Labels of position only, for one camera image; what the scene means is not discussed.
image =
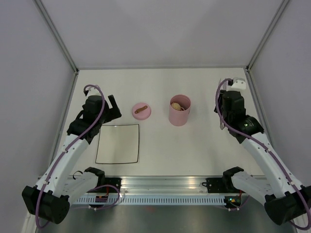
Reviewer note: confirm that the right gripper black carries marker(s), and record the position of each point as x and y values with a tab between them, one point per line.
220	100

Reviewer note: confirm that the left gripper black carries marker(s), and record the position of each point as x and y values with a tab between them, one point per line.
113	113

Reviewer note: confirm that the steel food tongs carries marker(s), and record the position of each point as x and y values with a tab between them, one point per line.
222	85

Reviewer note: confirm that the pink lid with brown strap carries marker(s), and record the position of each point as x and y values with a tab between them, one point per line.
141	111

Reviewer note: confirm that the round beige bun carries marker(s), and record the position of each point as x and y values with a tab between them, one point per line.
176	106

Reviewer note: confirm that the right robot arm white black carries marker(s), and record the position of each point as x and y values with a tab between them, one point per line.
284	197

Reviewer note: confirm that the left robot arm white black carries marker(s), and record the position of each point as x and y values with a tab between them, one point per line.
51	197

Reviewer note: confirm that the pink cylindrical lunch box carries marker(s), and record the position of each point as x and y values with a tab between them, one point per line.
179	118

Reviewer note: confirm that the white square plate black rim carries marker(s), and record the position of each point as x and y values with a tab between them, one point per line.
118	144

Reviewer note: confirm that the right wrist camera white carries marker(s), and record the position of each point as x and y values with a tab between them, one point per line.
238	84

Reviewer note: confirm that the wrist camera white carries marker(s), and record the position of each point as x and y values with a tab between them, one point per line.
238	84
91	91

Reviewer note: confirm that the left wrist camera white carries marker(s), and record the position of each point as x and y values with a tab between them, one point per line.
91	91

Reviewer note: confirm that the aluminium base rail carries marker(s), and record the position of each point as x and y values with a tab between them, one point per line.
169	184

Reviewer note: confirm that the white slotted cable duct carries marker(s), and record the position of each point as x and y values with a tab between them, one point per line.
151	200

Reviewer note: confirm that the left aluminium frame post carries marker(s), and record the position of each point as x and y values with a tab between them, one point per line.
55	33

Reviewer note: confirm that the aluminium frame post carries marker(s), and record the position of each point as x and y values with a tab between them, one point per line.
268	32
55	33

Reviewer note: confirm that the right aluminium frame post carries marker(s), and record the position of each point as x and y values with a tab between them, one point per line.
268	32

